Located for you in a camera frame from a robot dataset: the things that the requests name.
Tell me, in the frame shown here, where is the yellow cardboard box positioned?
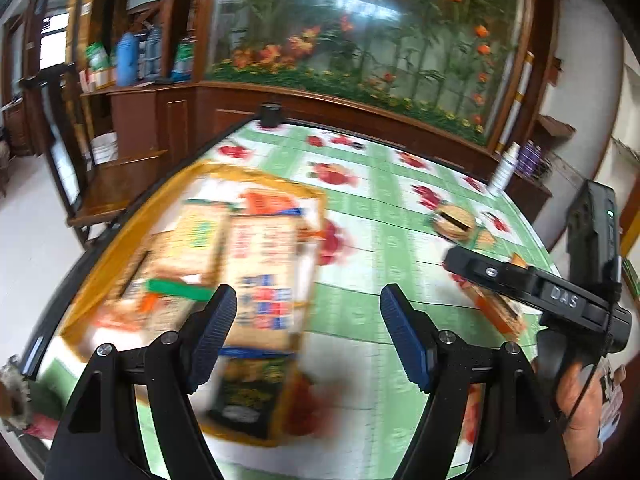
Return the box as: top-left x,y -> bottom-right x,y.
60,160 -> 330,448

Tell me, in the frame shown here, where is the wooden wall cabinet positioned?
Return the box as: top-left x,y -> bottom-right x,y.
75,0 -> 576,226

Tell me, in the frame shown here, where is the white spray bottle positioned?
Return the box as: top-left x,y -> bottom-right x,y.
487,141 -> 521,197

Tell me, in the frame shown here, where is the black cylinder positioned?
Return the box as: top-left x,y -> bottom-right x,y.
256,102 -> 285,130

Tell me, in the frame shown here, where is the green floral tablecloth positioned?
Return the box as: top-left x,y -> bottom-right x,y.
25,120 -> 561,480

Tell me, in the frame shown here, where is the dark clear bottle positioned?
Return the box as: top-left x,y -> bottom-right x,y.
137,27 -> 163,81

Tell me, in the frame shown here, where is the person's right hand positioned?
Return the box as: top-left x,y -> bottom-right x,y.
554,359 -> 608,474

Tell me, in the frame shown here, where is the wooden chair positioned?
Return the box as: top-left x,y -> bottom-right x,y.
67,147 -> 168,243

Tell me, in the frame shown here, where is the red blue print biscuit pack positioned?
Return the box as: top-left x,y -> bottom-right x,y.
225,212 -> 313,353

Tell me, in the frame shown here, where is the dark green snack pack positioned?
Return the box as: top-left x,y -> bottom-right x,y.
206,352 -> 298,443

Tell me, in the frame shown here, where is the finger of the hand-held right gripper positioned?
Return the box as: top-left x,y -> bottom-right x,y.
442,246 -> 546,311

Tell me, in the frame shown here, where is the orange biscuit pack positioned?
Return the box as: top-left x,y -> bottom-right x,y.
457,252 -> 530,338

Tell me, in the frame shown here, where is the blue bottle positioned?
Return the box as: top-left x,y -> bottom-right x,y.
115,32 -> 138,87

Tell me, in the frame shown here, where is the flower mural glass panel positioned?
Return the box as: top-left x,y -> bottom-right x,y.
205,0 -> 531,146

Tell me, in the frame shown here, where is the pile of cracker packets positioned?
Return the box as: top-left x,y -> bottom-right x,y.
95,187 -> 313,356

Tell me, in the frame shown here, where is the green white pouch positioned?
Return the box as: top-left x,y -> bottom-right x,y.
86,42 -> 112,71

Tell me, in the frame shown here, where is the brown white fuzzy item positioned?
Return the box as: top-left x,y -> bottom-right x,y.
0,355 -> 33,431

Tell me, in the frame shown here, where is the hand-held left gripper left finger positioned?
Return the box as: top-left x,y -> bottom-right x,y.
45,284 -> 238,480

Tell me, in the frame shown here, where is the green can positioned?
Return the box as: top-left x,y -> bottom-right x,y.
172,37 -> 196,82

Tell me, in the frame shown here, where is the round cracker pack dark stripe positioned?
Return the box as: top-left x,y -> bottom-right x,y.
432,203 -> 478,246

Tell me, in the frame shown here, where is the black metal stand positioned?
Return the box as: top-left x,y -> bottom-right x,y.
20,64 -> 91,211

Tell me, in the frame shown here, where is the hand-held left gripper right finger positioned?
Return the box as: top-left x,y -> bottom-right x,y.
380,284 -> 572,480

